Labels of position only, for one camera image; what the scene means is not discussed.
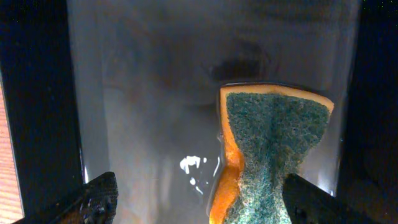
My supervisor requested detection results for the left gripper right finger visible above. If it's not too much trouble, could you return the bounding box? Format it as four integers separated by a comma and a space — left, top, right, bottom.
282, 174, 379, 224

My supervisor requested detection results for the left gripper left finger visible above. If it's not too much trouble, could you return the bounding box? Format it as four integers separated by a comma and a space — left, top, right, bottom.
14, 171, 118, 224

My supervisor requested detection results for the green and yellow sponge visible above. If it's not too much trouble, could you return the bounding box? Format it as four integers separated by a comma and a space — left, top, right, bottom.
209, 84, 334, 224

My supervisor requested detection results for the black rectangular tray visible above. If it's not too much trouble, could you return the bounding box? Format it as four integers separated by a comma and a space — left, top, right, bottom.
1, 1, 397, 223

